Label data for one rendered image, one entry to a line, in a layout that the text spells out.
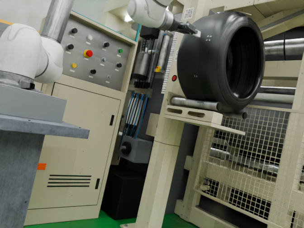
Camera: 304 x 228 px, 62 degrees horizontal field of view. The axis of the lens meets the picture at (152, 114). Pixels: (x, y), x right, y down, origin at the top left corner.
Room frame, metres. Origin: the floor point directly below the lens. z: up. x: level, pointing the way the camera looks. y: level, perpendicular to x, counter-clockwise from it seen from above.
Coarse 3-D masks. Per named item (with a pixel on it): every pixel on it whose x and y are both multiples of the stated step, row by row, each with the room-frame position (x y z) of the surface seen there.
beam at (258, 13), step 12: (228, 0) 1.79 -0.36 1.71; (240, 0) 1.72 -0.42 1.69; (252, 0) 1.65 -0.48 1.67; (264, 0) 1.59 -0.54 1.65; (276, 0) 1.53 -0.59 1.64; (288, 0) 1.51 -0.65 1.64; (300, 0) 1.48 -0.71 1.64; (252, 12) 1.74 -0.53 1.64; (264, 12) 1.70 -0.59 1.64; (276, 12) 1.67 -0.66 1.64
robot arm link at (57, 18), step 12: (60, 0) 1.23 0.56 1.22; (72, 0) 1.27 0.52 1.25; (48, 12) 1.24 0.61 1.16; (60, 12) 1.23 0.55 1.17; (48, 24) 1.22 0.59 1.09; (60, 24) 1.24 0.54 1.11; (48, 36) 1.22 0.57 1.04; (60, 36) 1.26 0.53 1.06; (48, 48) 1.20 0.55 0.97; (60, 48) 1.24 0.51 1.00; (48, 60) 1.17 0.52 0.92; (60, 60) 1.27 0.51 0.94; (48, 72) 1.20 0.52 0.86; (60, 72) 1.30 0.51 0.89
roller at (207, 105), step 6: (174, 102) 1.56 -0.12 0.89; (180, 102) 1.51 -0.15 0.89; (186, 102) 1.48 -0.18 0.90; (192, 102) 1.45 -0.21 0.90; (198, 102) 1.42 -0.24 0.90; (204, 102) 1.39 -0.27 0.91; (210, 102) 1.36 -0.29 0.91; (216, 102) 1.34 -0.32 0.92; (204, 108) 1.40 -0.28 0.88; (210, 108) 1.36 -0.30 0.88; (216, 108) 1.33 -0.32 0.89
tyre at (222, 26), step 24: (192, 24) 1.43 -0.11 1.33; (216, 24) 1.29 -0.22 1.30; (240, 24) 1.33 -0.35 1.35; (192, 48) 1.34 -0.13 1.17; (216, 48) 1.26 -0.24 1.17; (240, 48) 1.69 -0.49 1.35; (264, 48) 1.55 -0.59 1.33; (192, 72) 1.36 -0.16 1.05; (216, 72) 1.28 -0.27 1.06; (240, 72) 1.73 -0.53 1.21; (192, 96) 1.46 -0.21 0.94; (216, 96) 1.35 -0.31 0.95; (240, 96) 1.66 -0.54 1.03
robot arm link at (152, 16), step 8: (136, 0) 1.00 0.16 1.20; (144, 0) 1.01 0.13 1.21; (152, 0) 1.00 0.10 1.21; (128, 8) 1.03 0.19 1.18; (136, 8) 1.00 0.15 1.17; (144, 8) 1.00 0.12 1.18; (152, 8) 1.01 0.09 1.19; (160, 8) 1.02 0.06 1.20; (136, 16) 1.02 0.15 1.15; (144, 16) 1.02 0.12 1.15; (152, 16) 1.03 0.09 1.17; (160, 16) 1.05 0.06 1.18; (144, 24) 1.07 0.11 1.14; (152, 24) 1.07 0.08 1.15; (160, 24) 1.10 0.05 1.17
